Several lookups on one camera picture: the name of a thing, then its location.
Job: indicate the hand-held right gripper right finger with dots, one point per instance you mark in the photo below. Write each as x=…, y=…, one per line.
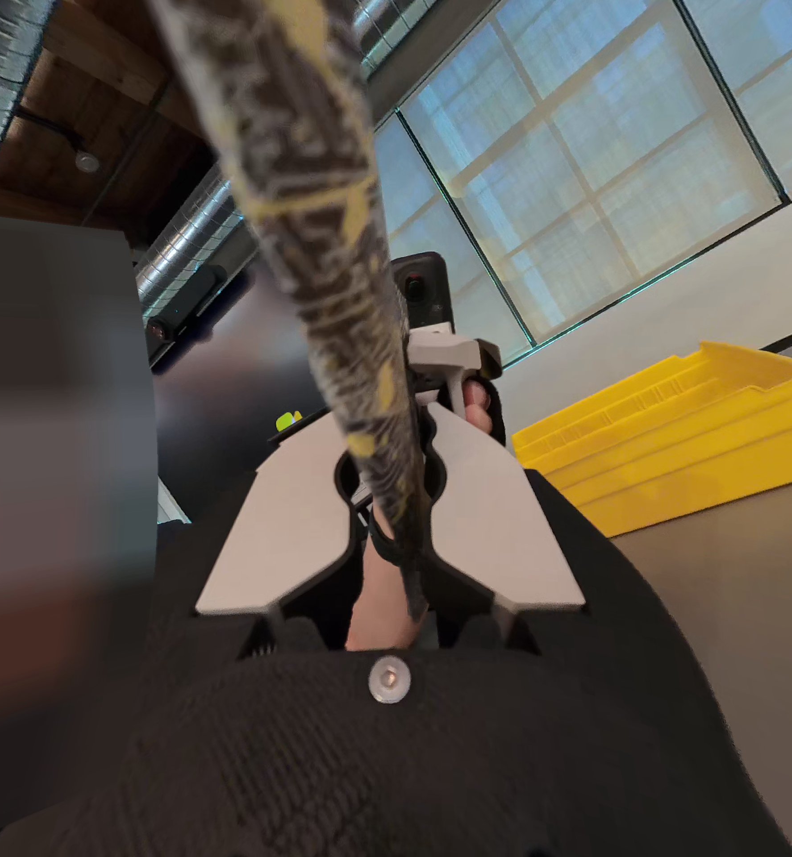
x=503, y=529

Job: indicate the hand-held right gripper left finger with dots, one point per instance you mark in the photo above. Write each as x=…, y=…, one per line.
x=282, y=522

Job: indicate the patterned black origami paper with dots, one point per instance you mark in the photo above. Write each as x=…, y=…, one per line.
x=315, y=201

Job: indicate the person's left hand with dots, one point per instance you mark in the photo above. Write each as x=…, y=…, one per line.
x=379, y=609

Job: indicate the yellow plastic bin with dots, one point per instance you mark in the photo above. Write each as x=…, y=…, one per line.
x=704, y=492
x=737, y=375
x=704, y=445

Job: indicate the large grid window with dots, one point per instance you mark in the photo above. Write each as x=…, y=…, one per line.
x=603, y=154

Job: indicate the grey partition panel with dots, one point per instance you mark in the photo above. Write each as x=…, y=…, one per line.
x=48, y=268

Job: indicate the round ceiling sensor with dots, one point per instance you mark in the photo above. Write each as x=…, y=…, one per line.
x=87, y=161

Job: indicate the black mounted camera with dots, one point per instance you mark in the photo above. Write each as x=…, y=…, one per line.
x=182, y=304

